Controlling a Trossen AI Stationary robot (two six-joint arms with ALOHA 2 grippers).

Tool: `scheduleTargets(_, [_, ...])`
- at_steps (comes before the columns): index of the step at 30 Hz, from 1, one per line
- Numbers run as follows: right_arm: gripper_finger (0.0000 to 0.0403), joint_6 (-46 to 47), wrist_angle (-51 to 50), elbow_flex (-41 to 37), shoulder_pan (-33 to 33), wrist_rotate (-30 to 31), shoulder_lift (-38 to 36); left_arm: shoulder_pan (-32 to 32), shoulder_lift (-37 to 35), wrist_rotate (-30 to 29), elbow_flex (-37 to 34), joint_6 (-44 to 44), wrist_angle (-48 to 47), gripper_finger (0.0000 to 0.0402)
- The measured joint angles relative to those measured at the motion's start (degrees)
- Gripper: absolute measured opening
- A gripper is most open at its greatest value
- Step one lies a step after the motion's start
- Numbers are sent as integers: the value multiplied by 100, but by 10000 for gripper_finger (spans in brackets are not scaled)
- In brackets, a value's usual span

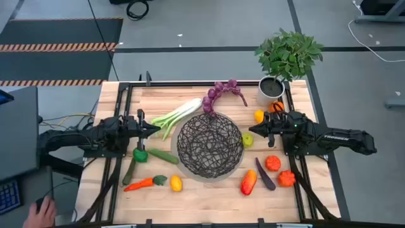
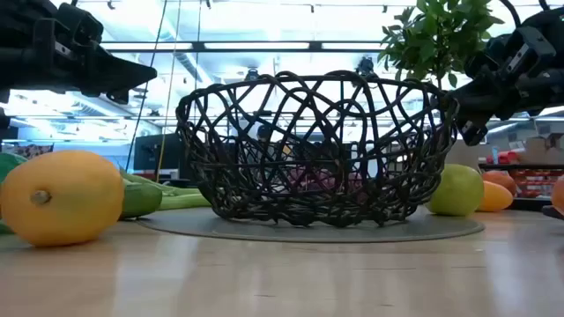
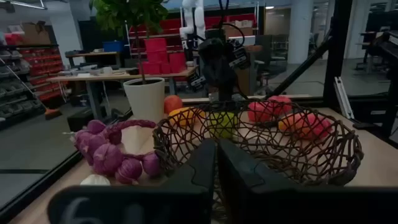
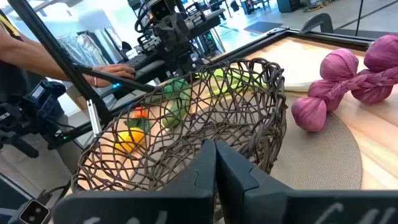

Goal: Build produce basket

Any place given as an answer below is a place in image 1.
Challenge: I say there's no yellow-green apple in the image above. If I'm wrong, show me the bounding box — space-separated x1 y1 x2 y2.
242 132 254 148

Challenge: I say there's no black aluminium table frame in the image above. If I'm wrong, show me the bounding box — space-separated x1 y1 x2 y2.
75 72 342 228

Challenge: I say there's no green white celery bunch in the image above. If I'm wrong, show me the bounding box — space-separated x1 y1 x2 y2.
151 97 203 141

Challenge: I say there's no light green cucumber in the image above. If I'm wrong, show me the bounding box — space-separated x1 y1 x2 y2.
146 148 180 165

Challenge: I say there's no dark woven wire basket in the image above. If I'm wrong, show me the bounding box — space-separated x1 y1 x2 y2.
176 112 244 179

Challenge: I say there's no grey desk leg frame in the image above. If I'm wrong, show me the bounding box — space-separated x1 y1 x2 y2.
354 0 405 24

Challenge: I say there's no black hazard-striped floor mat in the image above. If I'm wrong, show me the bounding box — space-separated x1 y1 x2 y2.
0 17 124 87

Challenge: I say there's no grey furniture foot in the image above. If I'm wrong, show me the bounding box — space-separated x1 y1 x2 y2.
384 98 405 109

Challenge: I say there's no large yellow lemon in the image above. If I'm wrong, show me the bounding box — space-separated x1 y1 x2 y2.
170 174 184 193

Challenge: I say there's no orange ribbed pumpkin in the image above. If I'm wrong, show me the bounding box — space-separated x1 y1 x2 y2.
278 170 297 188
265 155 282 172

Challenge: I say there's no dark grey workstation shelf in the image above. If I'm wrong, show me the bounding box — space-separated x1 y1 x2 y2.
0 85 41 182

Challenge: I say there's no white floor cable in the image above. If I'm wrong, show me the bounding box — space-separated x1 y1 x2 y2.
347 0 405 63

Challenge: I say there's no black coiled cable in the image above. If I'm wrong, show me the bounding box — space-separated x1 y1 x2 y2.
125 0 150 22

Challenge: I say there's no dark green zucchini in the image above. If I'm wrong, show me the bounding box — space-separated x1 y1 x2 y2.
121 157 137 186

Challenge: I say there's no red and yellow mango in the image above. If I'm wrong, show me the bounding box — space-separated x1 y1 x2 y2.
240 169 258 196

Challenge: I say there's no purple grape bunch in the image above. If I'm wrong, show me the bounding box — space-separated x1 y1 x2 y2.
201 79 249 117

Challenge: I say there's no green plant in white pot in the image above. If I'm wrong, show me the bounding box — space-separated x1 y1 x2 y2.
254 28 325 107

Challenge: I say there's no dark purple eggplant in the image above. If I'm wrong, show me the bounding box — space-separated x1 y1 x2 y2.
255 157 277 191

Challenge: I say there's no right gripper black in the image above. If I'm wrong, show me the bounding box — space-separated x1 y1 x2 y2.
249 111 287 148

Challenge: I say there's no person's hand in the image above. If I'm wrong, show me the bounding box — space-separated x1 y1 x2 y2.
22 196 58 228

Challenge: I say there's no black computer keyboard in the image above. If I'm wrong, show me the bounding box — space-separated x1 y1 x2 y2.
0 179 23 216

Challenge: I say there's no black computer mouse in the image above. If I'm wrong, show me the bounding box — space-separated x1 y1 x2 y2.
35 196 54 212

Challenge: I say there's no grey workstation desk surface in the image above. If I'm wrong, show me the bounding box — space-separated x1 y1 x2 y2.
0 166 55 228

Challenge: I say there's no green bell pepper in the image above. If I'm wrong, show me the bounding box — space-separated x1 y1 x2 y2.
132 147 149 163

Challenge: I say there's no yellow floor cable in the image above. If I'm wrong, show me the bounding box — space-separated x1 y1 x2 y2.
40 112 96 129

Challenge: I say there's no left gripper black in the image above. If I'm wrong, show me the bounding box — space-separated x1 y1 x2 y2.
125 109 161 156

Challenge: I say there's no thin black hanging cable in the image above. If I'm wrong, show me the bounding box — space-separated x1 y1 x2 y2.
87 0 120 82

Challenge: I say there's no blue lit screen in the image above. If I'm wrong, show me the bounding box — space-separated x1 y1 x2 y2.
0 89 15 105

